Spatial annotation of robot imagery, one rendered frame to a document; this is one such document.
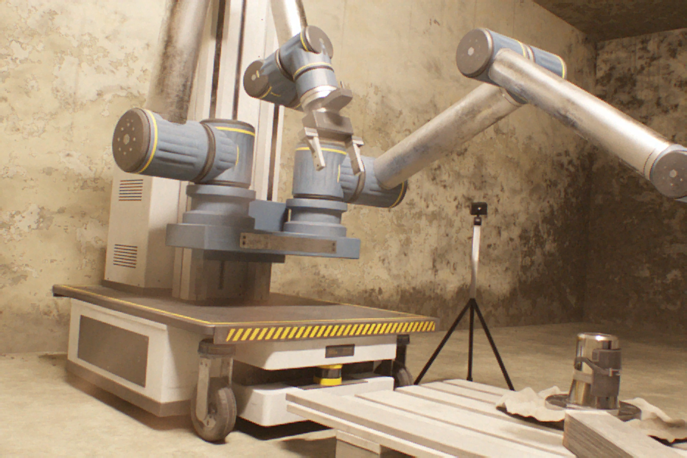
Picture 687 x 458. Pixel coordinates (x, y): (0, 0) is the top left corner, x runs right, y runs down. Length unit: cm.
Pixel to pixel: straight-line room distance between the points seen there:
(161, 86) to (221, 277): 88
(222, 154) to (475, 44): 86
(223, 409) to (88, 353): 72
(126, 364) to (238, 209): 61
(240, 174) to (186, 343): 58
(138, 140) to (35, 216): 132
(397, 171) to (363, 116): 199
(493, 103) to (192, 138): 97
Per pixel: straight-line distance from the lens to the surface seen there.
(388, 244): 467
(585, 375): 195
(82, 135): 337
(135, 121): 207
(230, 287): 269
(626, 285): 712
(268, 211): 258
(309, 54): 175
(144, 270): 257
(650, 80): 731
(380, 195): 265
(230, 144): 221
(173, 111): 210
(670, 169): 158
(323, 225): 245
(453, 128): 234
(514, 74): 190
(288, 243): 231
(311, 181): 248
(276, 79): 183
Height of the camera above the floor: 58
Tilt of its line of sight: 2 degrees up
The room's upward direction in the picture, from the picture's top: 4 degrees clockwise
